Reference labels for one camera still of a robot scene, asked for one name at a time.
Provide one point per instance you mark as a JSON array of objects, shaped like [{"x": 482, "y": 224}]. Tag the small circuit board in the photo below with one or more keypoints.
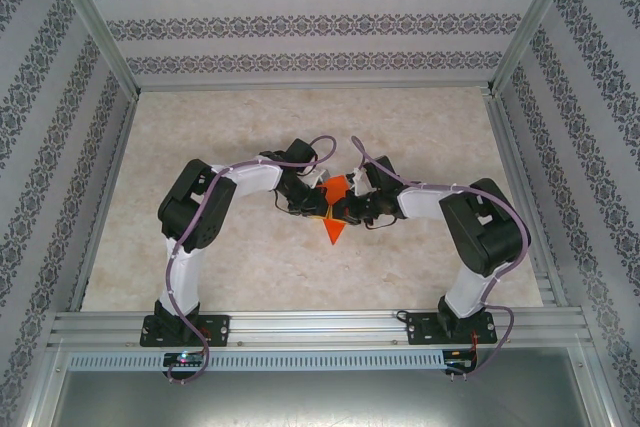
[{"x": 460, "y": 362}]

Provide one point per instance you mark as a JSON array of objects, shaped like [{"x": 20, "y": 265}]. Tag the circuit board with green light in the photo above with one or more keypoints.
[{"x": 185, "y": 359}]

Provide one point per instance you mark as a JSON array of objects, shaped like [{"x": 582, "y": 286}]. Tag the aluminium side rail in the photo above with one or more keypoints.
[
  {"x": 106, "y": 197},
  {"x": 515, "y": 172}
]

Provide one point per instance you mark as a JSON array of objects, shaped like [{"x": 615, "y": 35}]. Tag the aluminium frame crossbar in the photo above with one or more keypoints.
[{"x": 310, "y": 86}]

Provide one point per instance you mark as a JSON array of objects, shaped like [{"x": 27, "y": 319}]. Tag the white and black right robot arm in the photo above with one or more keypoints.
[{"x": 480, "y": 237}]

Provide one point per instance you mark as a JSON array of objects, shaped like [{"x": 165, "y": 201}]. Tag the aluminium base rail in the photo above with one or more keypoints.
[{"x": 310, "y": 327}]

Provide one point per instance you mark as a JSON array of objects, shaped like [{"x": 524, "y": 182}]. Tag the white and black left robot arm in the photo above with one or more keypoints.
[{"x": 175, "y": 207}]

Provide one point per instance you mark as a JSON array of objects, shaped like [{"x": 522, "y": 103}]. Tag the grey metal sheet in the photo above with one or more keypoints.
[{"x": 320, "y": 399}]

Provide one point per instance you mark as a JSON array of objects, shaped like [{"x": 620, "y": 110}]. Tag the aluminium frame post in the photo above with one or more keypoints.
[
  {"x": 535, "y": 22},
  {"x": 95, "y": 22}
]

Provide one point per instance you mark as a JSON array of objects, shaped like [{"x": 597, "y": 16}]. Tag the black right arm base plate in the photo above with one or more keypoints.
[{"x": 415, "y": 329}]

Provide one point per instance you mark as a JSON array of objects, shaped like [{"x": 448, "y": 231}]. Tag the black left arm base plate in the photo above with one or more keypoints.
[{"x": 220, "y": 332}]

